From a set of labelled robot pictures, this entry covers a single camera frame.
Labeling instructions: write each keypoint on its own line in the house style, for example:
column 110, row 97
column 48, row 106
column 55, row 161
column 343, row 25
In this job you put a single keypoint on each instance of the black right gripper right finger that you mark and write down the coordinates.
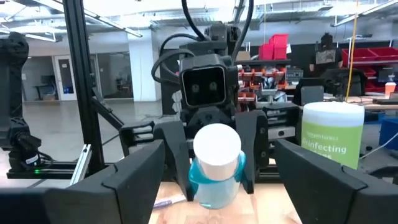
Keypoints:
column 323, row 193

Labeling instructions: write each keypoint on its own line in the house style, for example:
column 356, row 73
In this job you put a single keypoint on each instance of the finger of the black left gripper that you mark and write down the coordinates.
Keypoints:
column 253, row 140
column 175, row 146

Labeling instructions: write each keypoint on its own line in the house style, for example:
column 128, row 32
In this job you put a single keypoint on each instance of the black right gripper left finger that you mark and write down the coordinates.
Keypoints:
column 130, row 193

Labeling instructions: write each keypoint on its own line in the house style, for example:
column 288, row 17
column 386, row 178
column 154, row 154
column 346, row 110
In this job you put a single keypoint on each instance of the teal mouthwash bottle white cap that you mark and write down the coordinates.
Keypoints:
column 216, row 149

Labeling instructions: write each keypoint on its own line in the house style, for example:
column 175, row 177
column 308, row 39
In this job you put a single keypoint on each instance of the purple toothbrush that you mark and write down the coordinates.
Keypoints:
column 169, row 202

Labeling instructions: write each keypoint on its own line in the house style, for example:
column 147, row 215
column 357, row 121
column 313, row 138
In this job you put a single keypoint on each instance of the green disinfecting wipes canister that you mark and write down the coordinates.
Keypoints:
column 332, row 140

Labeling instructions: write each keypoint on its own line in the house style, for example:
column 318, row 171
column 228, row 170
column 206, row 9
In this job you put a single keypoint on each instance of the small parts drawer shelf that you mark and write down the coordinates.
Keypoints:
column 255, row 77

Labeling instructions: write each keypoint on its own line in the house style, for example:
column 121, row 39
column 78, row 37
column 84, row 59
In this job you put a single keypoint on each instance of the black office chair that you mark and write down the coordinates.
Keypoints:
column 342, row 82
column 311, row 93

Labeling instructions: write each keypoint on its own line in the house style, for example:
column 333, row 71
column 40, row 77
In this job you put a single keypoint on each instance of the red storage bin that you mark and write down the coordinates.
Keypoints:
column 280, row 43
column 265, row 52

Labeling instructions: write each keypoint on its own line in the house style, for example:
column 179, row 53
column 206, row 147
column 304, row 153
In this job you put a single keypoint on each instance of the blue storage bin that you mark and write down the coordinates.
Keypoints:
column 388, row 133

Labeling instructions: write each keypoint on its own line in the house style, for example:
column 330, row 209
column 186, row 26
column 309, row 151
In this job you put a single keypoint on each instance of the person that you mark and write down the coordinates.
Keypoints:
column 326, row 59

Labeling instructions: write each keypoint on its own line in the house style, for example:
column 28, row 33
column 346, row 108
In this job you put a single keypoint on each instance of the paper cup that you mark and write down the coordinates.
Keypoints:
column 390, row 90

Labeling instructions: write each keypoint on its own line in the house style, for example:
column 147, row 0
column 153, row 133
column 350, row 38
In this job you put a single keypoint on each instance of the white door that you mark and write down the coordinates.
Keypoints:
column 66, row 77

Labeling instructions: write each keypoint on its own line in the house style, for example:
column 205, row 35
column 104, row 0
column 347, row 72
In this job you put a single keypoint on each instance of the red shelf bin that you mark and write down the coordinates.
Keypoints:
column 387, row 53
column 357, row 56

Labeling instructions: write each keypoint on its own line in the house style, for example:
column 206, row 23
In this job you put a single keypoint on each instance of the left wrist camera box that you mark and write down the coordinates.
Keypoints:
column 203, row 84

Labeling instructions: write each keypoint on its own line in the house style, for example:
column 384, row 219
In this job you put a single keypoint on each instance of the silver angled bracket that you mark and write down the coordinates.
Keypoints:
column 81, row 165

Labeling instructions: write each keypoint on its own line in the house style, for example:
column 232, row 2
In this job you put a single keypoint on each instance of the black table frame rail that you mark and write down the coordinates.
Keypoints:
column 62, row 172

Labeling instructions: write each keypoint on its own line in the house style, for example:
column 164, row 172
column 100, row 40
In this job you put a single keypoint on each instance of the black diagonal frame brace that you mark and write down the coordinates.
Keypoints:
column 107, row 112

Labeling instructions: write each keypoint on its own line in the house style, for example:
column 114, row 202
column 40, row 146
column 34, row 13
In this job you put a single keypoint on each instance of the black frame post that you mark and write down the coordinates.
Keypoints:
column 83, row 77

